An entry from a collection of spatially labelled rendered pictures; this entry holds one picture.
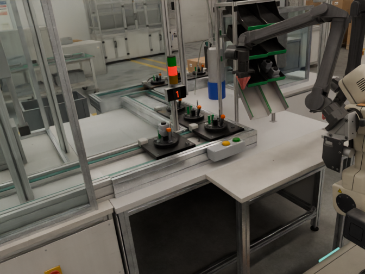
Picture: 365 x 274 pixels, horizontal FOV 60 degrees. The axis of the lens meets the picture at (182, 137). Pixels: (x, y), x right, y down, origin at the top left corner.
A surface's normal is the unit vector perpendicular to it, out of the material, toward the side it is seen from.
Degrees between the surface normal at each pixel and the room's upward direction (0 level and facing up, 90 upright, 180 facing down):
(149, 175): 90
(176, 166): 90
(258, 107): 45
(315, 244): 0
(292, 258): 0
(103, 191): 90
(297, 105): 90
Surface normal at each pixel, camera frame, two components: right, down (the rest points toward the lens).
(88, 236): 0.51, 0.30
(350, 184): -0.85, 0.27
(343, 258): -0.08, -0.91
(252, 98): 0.19, -0.41
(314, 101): -0.64, -0.02
